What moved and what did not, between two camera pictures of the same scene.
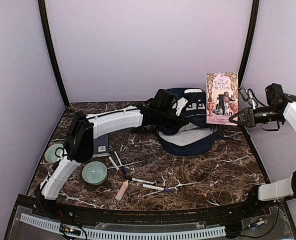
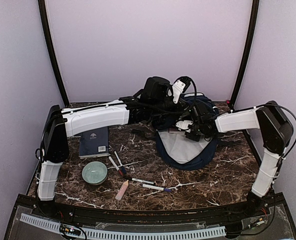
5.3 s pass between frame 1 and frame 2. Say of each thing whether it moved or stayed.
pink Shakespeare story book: moved
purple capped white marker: stayed
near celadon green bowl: stayed
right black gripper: moved
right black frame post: stayed
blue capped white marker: stayed
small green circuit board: stayed
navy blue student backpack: moved
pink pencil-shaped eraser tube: stayed
